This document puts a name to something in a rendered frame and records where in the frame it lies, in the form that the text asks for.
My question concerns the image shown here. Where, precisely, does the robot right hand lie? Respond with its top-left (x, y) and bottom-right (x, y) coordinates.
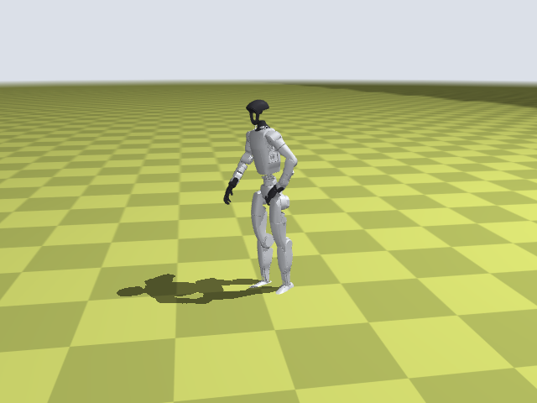
top-left (223, 177), bottom-right (238, 205)

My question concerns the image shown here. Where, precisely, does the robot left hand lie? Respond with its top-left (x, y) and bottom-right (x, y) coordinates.
top-left (265, 184), bottom-right (284, 205)

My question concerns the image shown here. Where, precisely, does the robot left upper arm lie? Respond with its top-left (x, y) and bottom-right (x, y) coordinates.
top-left (264, 131), bottom-right (298, 167)

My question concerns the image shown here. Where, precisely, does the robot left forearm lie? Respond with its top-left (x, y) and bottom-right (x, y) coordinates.
top-left (276, 159), bottom-right (294, 190)

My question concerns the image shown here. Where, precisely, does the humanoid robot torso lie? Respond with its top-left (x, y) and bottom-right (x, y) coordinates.
top-left (249, 125), bottom-right (283, 200)

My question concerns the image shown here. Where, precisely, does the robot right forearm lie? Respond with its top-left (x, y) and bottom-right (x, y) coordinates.
top-left (230, 155), bottom-right (247, 184)

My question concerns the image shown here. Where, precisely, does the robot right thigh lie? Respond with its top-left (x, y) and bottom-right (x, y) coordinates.
top-left (251, 190), bottom-right (274, 248)

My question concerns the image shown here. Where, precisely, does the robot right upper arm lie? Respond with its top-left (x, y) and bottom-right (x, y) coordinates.
top-left (242, 131), bottom-right (253, 165)

